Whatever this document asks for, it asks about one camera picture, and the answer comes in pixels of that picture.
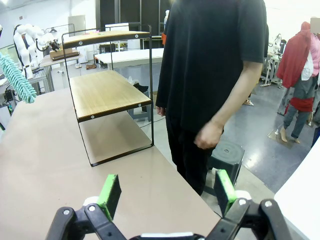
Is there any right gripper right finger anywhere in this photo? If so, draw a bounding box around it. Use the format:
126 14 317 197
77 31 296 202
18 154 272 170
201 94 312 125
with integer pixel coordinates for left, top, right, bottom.
204 169 293 240

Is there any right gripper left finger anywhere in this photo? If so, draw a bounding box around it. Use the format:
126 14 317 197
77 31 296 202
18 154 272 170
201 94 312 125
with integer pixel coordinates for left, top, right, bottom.
44 174 131 240

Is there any teal chenille duster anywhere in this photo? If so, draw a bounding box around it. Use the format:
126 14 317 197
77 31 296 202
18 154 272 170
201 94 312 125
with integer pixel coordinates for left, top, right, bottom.
0 51 37 105

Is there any person's left forearm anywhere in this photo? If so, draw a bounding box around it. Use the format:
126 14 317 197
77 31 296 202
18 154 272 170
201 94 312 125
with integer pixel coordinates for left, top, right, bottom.
209 61 264 130

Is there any black metal wooden shelf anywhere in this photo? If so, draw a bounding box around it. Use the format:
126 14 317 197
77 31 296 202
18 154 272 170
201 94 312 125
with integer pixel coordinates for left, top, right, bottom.
61 24 155 168

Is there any person's left hand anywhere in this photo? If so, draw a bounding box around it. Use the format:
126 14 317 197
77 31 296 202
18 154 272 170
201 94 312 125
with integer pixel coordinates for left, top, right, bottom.
194 121 225 150

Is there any black plastic stool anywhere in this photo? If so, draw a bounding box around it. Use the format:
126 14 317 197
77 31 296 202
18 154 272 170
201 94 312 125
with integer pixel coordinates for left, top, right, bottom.
208 139 246 187

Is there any brown floor plate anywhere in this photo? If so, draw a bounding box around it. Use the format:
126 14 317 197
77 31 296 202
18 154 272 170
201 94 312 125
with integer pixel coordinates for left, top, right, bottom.
267 126 302 150

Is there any white rectangular table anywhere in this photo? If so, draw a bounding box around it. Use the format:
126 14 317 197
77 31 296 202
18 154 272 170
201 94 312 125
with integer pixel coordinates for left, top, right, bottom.
94 47 166 72
273 141 320 240

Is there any white crumpled plastic bag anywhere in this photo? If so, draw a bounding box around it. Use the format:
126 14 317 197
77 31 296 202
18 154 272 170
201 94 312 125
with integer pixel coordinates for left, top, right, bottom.
126 75 141 86

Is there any person in black clothes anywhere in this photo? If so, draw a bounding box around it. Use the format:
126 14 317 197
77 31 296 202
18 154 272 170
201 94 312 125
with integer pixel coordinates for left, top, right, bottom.
155 0 270 197

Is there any grey controller box with lights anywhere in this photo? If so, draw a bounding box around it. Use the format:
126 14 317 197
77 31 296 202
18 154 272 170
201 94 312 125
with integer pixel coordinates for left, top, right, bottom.
6 101 18 116

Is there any dark brown tray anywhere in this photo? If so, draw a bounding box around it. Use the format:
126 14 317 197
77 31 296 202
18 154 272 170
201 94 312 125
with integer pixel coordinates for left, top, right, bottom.
51 51 81 61

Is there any white height adjustable table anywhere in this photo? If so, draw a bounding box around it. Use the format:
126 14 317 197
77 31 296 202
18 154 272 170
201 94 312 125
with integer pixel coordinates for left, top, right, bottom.
38 53 85 76

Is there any red clothed figure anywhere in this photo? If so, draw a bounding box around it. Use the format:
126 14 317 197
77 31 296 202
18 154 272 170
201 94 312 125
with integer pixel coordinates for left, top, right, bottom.
276 16 320 145

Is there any brown cardboard box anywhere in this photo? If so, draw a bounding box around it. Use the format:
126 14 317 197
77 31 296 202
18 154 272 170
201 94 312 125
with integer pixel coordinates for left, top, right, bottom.
49 48 73 60

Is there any small distant white robot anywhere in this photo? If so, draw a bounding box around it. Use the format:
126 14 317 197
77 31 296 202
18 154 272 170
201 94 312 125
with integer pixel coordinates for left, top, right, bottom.
268 33 287 55

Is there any white monitor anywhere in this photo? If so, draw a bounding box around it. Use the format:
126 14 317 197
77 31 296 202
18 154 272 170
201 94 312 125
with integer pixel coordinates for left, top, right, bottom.
104 22 130 33

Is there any grey panel board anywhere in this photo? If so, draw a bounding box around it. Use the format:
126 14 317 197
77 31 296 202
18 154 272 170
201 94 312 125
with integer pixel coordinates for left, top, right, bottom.
67 14 86 31

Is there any white and orange figure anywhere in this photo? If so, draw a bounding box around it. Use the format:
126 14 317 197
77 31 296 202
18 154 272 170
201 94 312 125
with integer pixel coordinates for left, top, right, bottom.
161 9 171 47

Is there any aluminium frame bench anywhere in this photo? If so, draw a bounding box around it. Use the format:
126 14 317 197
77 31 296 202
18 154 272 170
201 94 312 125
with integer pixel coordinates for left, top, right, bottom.
23 65 55 95

